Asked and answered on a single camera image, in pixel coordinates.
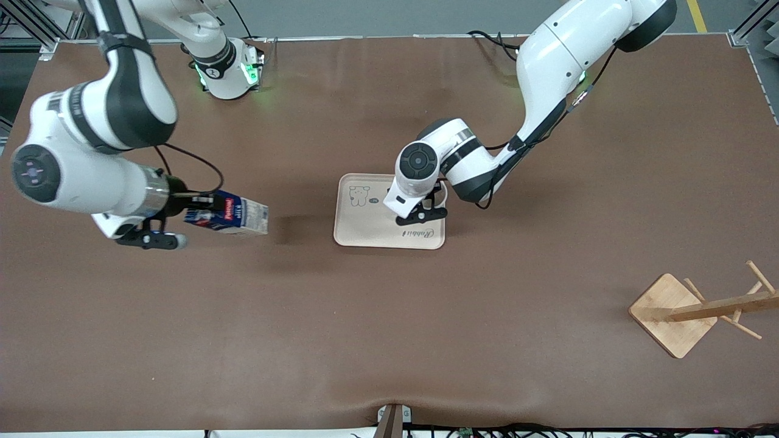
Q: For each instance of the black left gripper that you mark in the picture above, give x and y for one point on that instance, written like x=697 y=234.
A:
x=437 y=188

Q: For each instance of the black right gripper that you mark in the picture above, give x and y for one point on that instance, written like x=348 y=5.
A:
x=178 y=198

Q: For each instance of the blue milk carton green cap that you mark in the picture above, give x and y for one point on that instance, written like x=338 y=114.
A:
x=240 y=216

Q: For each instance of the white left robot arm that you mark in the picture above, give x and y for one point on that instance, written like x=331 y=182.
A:
x=560 y=55

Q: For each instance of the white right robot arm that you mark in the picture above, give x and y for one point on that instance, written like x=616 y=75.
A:
x=91 y=176

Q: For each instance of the beige tray with bear print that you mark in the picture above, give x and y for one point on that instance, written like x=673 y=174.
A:
x=365 y=225

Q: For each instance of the wooden cup stand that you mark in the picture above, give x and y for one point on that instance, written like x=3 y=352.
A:
x=672 y=316

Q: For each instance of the brown table cover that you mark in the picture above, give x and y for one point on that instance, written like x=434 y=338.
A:
x=389 y=340

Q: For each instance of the grey camera mount clamp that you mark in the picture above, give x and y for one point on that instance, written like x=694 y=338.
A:
x=393 y=420

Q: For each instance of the aluminium frame profile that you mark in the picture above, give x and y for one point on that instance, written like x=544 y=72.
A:
x=754 y=30
x=30 y=24

